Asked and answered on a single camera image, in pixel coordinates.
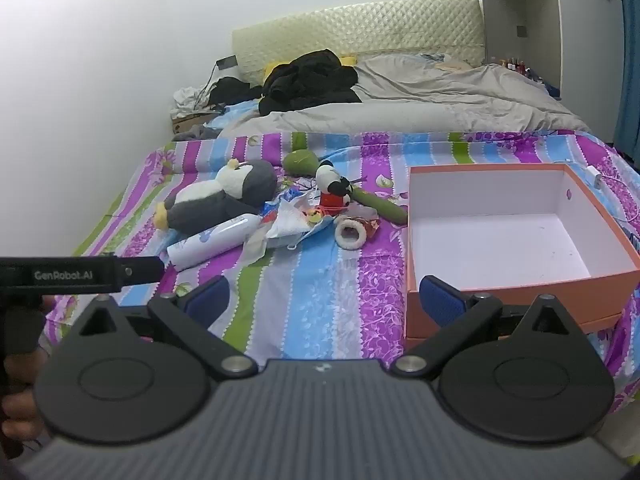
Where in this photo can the grey white penguin plush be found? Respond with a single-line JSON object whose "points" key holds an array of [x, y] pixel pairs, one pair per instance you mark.
{"points": [[235, 185]]}

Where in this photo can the blue face mask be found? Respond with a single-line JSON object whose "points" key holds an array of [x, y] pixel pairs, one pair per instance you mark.
{"points": [[295, 225]]}

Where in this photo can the dark cloth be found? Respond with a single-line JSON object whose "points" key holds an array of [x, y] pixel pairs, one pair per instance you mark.
{"points": [[232, 90]]}

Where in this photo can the black clothes pile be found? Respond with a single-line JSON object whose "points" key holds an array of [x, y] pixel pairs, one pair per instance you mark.
{"points": [[310, 82]]}

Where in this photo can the black wall socket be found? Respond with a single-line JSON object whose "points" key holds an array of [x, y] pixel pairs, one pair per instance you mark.
{"points": [[226, 62]]}

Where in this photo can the striped floral bedsheet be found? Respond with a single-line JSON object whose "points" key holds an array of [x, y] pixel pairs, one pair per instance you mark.
{"points": [[325, 300]]}

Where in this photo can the salmon pink cardboard box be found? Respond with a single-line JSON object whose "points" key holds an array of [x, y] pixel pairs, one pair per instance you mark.
{"points": [[500, 240]]}

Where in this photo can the grey duvet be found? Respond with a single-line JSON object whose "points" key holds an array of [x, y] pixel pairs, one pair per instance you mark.
{"points": [[425, 100]]}

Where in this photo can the yellow pillow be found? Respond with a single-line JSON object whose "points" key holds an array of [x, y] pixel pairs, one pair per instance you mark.
{"points": [[347, 60]]}

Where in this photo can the blue white plastic packet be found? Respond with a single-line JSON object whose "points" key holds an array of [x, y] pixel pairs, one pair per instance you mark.
{"points": [[280, 200]]}

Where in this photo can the white wardrobe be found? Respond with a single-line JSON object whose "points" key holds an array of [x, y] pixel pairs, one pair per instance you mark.
{"points": [[575, 20]]}

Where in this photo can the dark wall switch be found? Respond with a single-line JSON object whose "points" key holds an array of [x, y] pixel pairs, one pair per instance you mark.
{"points": [[522, 30]]}

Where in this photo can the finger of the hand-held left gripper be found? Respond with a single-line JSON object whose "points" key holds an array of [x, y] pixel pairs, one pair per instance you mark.
{"points": [[142, 269]]}

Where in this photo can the cream quilted headboard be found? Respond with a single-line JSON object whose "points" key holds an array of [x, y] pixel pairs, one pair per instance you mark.
{"points": [[375, 25]]}

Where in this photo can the person's left hand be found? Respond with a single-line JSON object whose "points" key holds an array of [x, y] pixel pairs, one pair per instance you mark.
{"points": [[20, 410]]}

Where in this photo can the white plastic bottle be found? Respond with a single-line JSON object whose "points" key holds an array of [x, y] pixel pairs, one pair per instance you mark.
{"points": [[215, 237]]}

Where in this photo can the blue object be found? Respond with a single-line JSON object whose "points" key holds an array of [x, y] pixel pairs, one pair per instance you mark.
{"points": [[552, 90]]}

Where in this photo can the brown cardboard box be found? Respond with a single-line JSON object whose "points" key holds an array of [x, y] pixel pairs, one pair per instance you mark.
{"points": [[192, 120]]}

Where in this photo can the small panda plush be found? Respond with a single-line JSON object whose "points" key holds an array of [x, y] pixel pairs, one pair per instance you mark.
{"points": [[327, 177]]}

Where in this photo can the white crumpled cloth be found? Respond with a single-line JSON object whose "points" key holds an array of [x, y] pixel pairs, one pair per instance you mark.
{"points": [[185, 97]]}

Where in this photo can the beige pillow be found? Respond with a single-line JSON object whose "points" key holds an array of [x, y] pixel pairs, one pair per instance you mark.
{"points": [[455, 65]]}

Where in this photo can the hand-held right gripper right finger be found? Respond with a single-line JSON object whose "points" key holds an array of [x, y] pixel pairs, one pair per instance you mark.
{"points": [[437, 302]]}

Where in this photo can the row of small bottles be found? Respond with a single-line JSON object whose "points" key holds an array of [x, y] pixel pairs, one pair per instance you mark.
{"points": [[517, 67]]}

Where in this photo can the grey cloth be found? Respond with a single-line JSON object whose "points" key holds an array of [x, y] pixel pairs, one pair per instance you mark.
{"points": [[195, 133]]}

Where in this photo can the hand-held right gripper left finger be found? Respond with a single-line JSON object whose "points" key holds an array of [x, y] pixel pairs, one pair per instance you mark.
{"points": [[212, 299]]}

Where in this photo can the green plush stick toy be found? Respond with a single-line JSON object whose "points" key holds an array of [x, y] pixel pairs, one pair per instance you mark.
{"points": [[300, 162]]}

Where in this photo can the white charger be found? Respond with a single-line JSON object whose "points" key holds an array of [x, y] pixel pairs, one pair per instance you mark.
{"points": [[595, 176]]}

